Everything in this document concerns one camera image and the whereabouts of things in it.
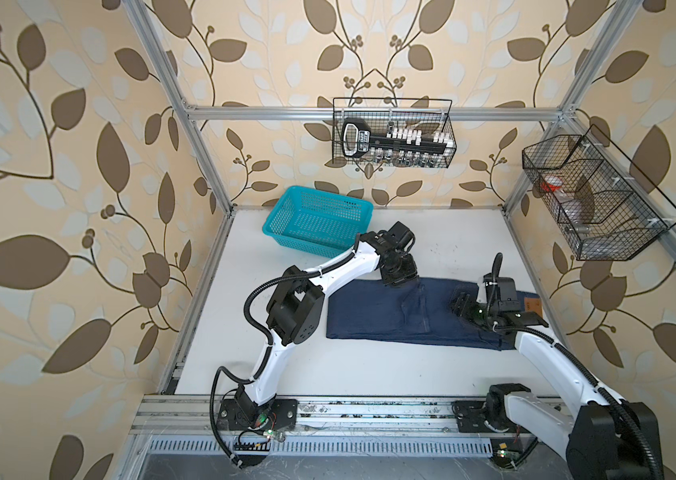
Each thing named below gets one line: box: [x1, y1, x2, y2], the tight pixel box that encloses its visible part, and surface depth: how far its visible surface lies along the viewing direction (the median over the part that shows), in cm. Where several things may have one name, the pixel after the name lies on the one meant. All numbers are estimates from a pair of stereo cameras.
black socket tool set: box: [341, 118, 453, 164], surface depth 86 cm
